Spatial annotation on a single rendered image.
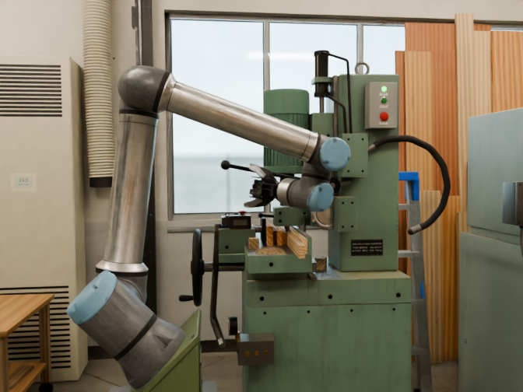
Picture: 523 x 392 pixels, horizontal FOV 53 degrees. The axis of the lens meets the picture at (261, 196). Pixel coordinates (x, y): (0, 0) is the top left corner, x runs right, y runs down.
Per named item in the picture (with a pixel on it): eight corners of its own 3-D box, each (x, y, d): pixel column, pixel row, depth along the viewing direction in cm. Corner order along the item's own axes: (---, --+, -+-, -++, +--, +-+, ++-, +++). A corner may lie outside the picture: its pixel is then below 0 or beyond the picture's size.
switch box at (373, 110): (364, 129, 190) (364, 84, 189) (391, 129, 190) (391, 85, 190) (369, 127, 184) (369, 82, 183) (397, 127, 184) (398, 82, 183)
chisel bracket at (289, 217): (272, 228, 203) (272, 206, 203) (308, 227, 205) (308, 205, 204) (275, 230, 196) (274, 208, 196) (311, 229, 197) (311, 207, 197)
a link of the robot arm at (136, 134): (83, 330, 145) (113, 62, 146) (94, 316, 162) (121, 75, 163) (140, 334, 147) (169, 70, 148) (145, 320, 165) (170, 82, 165)
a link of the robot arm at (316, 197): (338, 183, 162) (332, 215, 162) (308, 180, 171) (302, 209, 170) (320, 178, 155) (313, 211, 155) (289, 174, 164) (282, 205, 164)
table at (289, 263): (219, 246, 230) (219, 232, 229) (288, 245, 232) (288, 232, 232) (219, 274, 169) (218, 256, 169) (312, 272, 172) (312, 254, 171)
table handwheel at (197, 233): (193, 242, 217) (189, 218, 190) (241, 241, 219) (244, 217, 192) (192, 313, 206) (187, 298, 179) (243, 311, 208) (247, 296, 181)
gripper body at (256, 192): (250, 174, 175) (275, 178, 167) (268, 176, 181) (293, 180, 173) (247, 197, 176) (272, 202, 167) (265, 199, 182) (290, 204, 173)
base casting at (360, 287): (241, 280, 223) (241, 258, 222) (374, 277, 227) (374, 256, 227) (247, 307, 178) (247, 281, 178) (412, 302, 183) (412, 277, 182)
